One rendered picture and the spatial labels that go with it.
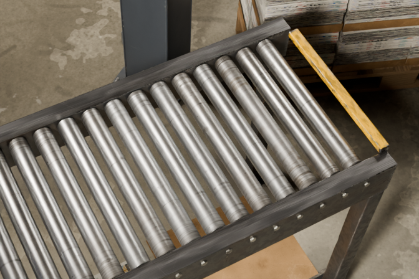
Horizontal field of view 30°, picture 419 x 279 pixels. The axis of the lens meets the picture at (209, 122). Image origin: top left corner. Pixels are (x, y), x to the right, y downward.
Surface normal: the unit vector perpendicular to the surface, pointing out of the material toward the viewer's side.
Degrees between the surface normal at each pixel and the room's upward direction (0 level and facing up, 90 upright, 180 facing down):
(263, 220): 0
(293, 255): 0
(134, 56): 90
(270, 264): 0
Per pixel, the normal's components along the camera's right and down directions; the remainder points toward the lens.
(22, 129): 0.04, -0.57
